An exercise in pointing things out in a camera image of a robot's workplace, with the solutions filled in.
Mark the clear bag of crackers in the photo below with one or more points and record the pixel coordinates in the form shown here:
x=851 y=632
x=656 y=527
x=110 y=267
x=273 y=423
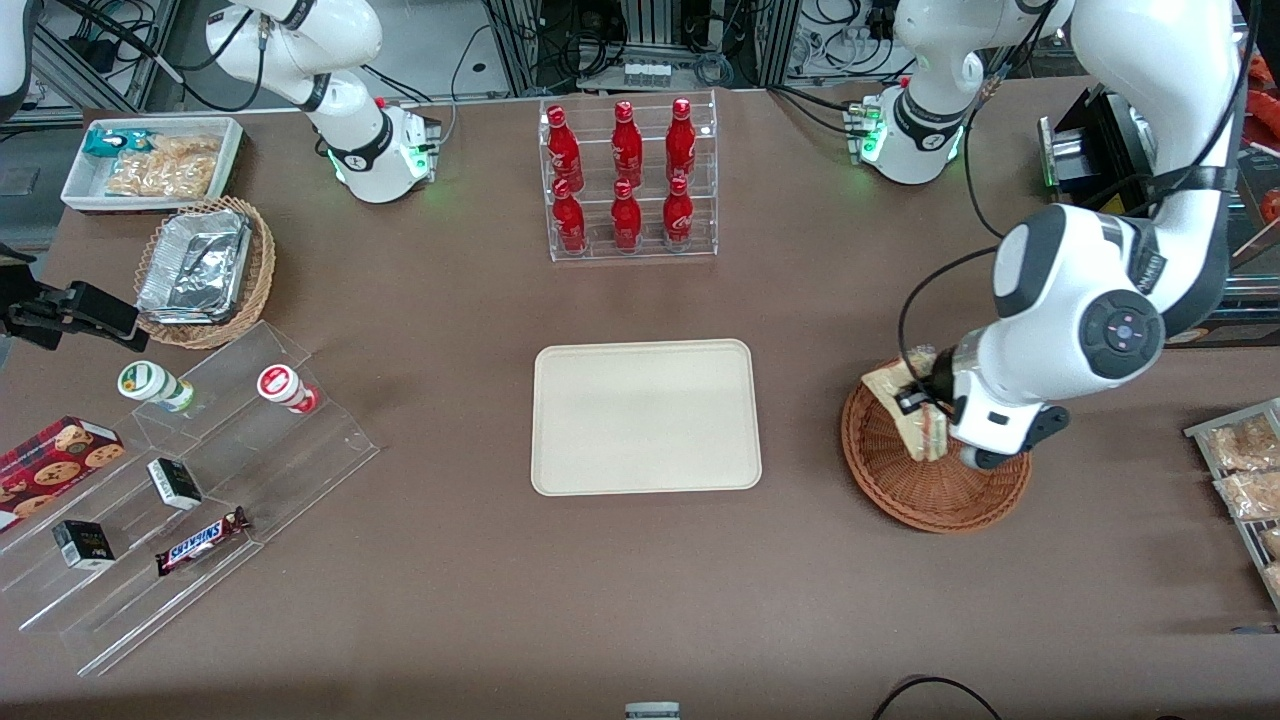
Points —
x=170 y=165

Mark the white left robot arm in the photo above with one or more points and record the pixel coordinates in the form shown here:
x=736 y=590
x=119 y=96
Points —
x=1130 y=60

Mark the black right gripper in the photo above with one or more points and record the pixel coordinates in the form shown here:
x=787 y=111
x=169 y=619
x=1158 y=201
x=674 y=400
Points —
x=40 y=312

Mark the red soda bottle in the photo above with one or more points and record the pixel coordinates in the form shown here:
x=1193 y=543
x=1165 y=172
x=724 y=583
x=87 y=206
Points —
x=626 y=222
x=678 y=215
x=627 y=145
x=681 y=145
x=570 y=222
x=565 y=150

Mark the white plastic snack bin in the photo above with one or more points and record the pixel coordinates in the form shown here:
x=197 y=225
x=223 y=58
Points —
x=80 y=190

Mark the small black box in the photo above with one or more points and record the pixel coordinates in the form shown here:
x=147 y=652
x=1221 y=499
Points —
x=83 y=545
x=175 y=483

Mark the clear acrylic stepped shelf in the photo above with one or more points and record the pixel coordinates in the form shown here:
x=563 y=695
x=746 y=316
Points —
x=290 y=460

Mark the triangle sandwich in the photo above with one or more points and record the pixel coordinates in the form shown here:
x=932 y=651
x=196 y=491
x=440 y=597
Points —
x=885 y=385

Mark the stacked aluminium foil containers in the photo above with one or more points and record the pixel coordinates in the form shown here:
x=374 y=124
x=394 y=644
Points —
x=195 y=265

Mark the red cookie box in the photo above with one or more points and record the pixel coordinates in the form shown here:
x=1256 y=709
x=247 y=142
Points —
x=55 y=465

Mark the beige plastic tray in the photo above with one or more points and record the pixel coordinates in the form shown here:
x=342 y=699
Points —
x=645 y=420

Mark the small grey device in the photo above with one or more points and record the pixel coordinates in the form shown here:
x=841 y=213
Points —
x=652 y=711

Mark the black machine box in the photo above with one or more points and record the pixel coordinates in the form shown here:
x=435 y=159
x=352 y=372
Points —
x=1100 y=135

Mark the clear bag of pastry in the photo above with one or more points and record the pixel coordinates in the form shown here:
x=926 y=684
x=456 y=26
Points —
x=1270 y=542
x=1245 y=445
x=1273 y=580
x=1255 y=495

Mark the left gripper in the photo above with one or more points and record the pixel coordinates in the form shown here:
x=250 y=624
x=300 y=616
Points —
x=938 y=385

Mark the oval wicker basket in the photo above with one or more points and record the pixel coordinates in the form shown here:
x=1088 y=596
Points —
x=262 y=255

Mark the clear acrylic bottle rack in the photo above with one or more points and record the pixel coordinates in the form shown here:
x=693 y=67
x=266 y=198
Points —
x=650 y=250

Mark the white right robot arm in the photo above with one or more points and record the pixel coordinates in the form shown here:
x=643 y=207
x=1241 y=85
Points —
x=300 y=40

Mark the red lid yogurt cup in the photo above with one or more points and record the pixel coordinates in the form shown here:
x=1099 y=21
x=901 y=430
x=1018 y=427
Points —
x=280 y=385

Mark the white power strip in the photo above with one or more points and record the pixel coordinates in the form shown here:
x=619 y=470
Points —
x=645 y=74

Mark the round brown wicker basket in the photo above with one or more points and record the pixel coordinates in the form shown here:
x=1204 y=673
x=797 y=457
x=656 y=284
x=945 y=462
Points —
x=930 y=495

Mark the Snickers chocolate bar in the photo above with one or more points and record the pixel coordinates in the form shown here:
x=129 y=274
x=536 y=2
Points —
x=200 y=542

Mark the teal snack packet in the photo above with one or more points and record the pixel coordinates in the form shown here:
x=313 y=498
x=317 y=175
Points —
x=112 y=142

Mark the green lid yogurt cup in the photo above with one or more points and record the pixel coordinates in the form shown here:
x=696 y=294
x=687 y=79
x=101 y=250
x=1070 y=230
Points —
x=150 y=382

